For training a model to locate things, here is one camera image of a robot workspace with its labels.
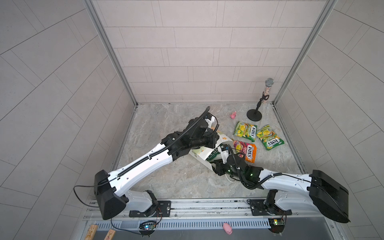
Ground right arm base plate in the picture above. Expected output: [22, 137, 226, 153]
[247, 199, 292, 217]

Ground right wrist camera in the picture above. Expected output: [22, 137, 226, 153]
[218, 145, 230, 162]

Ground aluminium rail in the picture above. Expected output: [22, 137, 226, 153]
[83, 196, 334, 221]

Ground wooden block right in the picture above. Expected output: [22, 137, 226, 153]
[104, 229, 116, 240]

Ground pink toy on table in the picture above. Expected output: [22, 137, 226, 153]
[230, 112, 237, 120]

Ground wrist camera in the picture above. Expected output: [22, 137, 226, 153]
[218, 145, 230, 162]
[206, 115, 218, 130]

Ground orange pink Fox's candy bag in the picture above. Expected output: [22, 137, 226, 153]
[234, 141, 257, 163]

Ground right circuit board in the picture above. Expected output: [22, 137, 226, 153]
[268, 218, 286, 234]

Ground black microphone stand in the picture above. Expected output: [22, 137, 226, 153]
[247, 93, 270, 122]

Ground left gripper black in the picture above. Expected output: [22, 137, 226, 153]
[186, 131, 221, 150]

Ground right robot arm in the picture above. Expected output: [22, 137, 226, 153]
[214, 145, 350, 224]

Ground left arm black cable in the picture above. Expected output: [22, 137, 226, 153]
[72, 179, 121, 208]

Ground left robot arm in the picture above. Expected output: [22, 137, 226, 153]
[94, 107, 219, 220]

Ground wooden block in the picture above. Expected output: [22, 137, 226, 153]
[104, 229, 116, 240]
[85, 225, 98, 240]

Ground circuit board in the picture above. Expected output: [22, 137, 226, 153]
[268, 218, 286, 234]
[139, 221, 157, 237]

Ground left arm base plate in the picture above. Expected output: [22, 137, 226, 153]
[129, 201, 172, 218]

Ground yellow green Fox's candy bag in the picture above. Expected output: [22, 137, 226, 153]
[234, 122, 258, 142]

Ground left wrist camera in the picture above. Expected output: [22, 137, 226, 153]
[206, 115, 218, 130]

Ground wooden block left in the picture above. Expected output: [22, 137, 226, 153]
[85, 225, 98, 240]

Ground silver microphone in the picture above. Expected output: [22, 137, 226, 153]
[262, 78, 274, 104]

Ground pink toy on rail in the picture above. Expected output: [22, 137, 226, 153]
[223, 223, 233, 235]

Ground left circuit board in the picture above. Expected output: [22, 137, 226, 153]
[139, 221, 157, 237]

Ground white paper bag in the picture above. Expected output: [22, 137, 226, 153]
[189, 132, 238, 183]

